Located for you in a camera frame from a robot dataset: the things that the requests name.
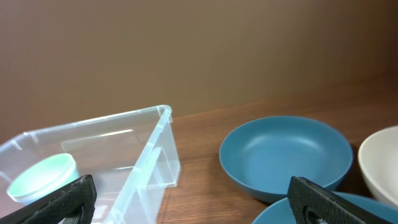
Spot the blue bowl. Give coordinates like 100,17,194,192
219,116,354,203
252,192,397,224

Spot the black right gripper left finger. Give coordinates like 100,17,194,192
1,175,97,224

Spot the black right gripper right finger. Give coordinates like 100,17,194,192
287,176,389,224

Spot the clear plastic storage bin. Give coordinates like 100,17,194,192
1,105,180,223

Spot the cream bowl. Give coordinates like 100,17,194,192
358,126,397,208

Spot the mint green small bowl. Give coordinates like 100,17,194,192
7,153,80,205

